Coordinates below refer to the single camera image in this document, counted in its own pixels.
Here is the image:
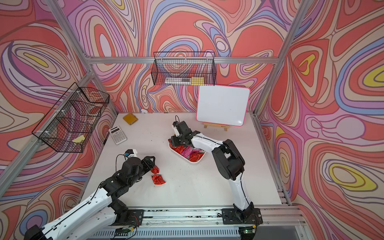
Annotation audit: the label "yellow square pad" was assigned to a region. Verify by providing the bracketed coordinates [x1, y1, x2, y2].
[123, 113, 138, 126]

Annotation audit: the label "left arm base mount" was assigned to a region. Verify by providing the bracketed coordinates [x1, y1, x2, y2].
[112, 209, 144, 226]

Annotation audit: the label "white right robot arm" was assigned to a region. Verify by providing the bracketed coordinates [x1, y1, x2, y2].
[171, 121, 255, 223]

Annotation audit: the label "yellow sticky notes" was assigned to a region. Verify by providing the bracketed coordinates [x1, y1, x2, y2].
[191, 77, 205, 86]

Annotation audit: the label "yellow note in left basket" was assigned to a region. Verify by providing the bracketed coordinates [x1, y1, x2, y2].
[72, 135, 86, 144]

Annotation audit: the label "black wire basket left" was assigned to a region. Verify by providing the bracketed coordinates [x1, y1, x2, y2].
[32, 83, 110, 153]

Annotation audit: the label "black wire basket back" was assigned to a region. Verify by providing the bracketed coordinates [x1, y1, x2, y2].
[151, 51, 217, 86]

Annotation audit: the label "grey calculator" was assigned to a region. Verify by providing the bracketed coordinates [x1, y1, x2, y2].
[109, 126, 127, 145]

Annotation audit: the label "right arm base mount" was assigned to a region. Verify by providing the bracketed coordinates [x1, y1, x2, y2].
[218, 208, 264, 226]

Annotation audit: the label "black wire basket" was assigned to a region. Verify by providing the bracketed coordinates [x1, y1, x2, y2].
[32, 83, 110, 153]
[151, 51, 217, 86]

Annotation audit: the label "white plastic storage box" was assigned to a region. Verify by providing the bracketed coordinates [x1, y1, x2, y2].
[168, 139, 206, 165]

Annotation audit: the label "wooden easel stand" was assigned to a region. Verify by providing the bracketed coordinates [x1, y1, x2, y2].
[203, 122, 231, 132]

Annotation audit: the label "pink framed whiteboard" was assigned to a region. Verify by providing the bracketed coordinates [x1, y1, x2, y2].
[196, 85, 250, 127]

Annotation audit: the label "pink tea bag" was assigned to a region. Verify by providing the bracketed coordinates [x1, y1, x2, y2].
[181, 146, 195, 159]

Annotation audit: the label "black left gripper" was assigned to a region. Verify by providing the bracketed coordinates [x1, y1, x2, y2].
[127, 155, 156, 189]

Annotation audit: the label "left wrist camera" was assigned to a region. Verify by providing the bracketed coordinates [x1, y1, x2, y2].
[124, 149, 138, 158]

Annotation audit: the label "green circuit board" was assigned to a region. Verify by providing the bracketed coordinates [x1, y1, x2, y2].
[115, 228, 135, 236]

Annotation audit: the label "black marker pen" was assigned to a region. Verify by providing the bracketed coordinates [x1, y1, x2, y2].
[103, 132, 110, 145]

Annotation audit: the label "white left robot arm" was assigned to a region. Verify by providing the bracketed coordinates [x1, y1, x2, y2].
[24, 156, 156, 240]

